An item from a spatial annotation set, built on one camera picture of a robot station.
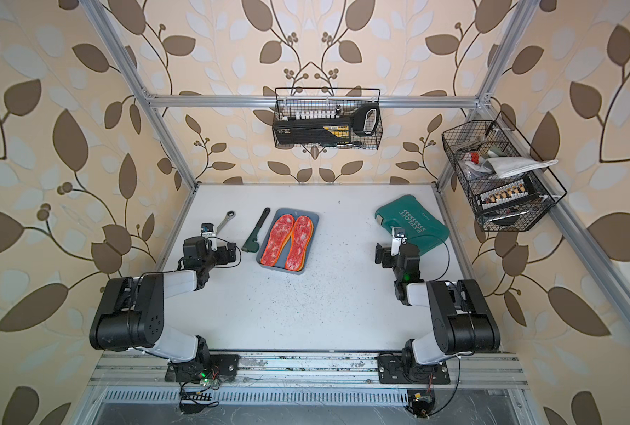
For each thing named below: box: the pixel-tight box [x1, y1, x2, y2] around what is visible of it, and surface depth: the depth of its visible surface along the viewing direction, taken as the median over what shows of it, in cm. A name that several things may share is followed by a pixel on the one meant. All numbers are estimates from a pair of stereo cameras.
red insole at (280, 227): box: [260, 214, 295, 267], surface depth 103 cm
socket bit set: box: [479, 178, 539, 211], surface depth 68 cm
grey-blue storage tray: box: [255, 207, 320, 276], surface depth 101 cm
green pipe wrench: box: [240, 207, 271, 254], surface depth 102 cm
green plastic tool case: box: [374, 194, 451, 257], surface depth 105 cm
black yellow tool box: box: [273, 116, 352, 145], surface depth 86 cm
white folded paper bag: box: [483, 156, 559, 179], surface depth 63 cm
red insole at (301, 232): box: [284, 215, 315, 272], surface depth 101 cm
